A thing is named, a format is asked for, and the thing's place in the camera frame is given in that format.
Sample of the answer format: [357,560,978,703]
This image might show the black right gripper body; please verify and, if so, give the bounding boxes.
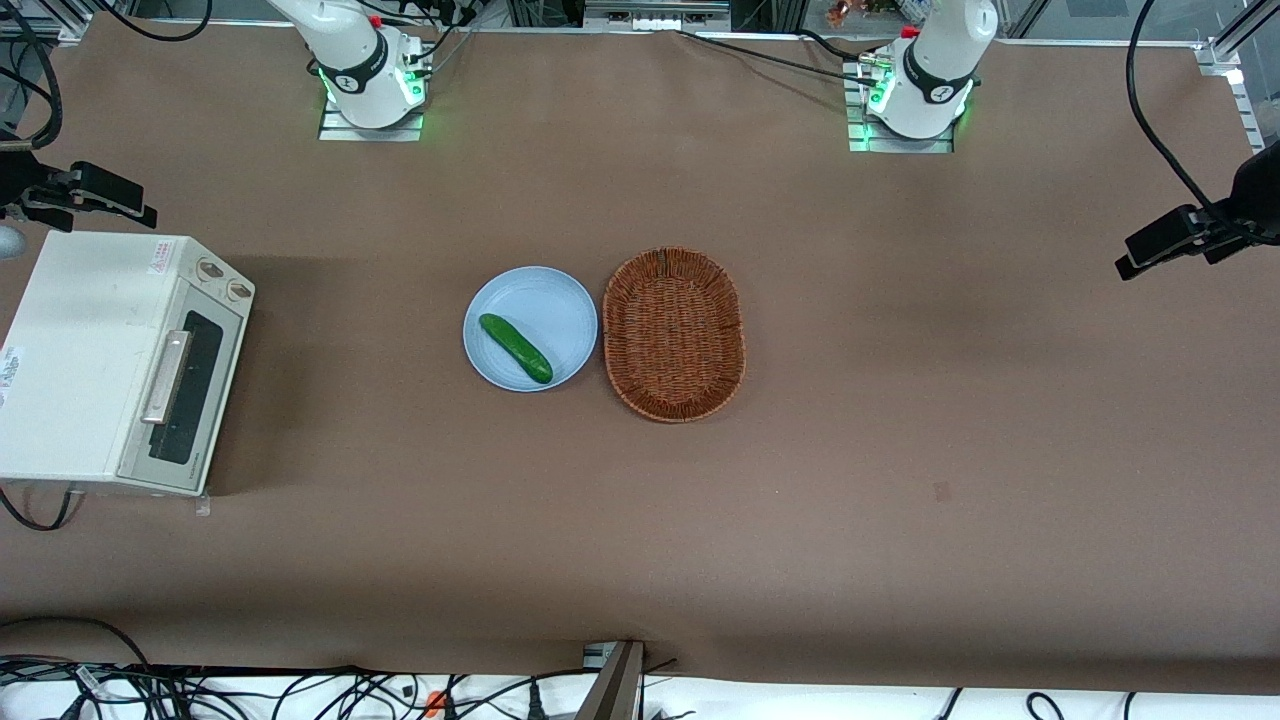
[0,148,85,233]

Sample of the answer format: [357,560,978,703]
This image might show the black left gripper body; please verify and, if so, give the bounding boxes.
[1205,140,1280,267]

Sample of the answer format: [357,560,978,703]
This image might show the oven door with metal handle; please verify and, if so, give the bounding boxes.
[118,300,249,493]

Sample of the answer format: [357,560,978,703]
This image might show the white toaster oven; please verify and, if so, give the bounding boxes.
[0,230,256,498]

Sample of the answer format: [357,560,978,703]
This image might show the green cucumber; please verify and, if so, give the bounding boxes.
[478,313,554,385]

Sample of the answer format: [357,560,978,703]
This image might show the light blue round plate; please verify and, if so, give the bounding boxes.
[463,265,599,393]

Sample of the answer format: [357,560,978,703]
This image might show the brown oval wicker basket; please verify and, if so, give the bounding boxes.
[602,247,747,424]

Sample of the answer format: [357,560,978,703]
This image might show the aluminium frame profile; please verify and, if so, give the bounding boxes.
[1195,0,1280,151]

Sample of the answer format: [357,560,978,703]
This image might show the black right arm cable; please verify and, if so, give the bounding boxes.
[95,0,213,43]

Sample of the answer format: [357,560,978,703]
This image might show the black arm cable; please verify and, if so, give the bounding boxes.
[95,0,213,43]
[1126,0,1226,216]

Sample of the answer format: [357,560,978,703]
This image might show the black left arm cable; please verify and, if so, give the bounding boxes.
[1126,0,1226,216]

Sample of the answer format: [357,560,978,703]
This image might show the black oven power cord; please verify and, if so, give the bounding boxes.
[0,485,77,532]

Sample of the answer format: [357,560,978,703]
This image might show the black cable across table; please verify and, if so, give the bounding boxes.
[672,28,881,89]

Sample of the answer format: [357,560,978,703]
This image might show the tangled black floor cables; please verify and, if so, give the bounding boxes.
[0,615,701,720]

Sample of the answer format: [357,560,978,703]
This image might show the aluminium camera post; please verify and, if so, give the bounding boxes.
[578,640,647,720]

